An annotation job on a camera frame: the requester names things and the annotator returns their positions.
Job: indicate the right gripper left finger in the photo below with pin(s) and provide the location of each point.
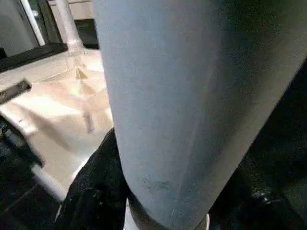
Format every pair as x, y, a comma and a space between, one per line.
96, 191

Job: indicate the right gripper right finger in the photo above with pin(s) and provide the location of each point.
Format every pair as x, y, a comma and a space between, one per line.
259, 198

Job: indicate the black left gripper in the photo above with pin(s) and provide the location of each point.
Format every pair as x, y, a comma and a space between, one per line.
16, 148

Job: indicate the white plastic table top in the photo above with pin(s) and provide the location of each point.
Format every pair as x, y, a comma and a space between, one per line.
60, 107

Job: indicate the white plastic table leg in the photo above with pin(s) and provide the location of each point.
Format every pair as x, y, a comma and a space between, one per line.
69, 24
180, 95

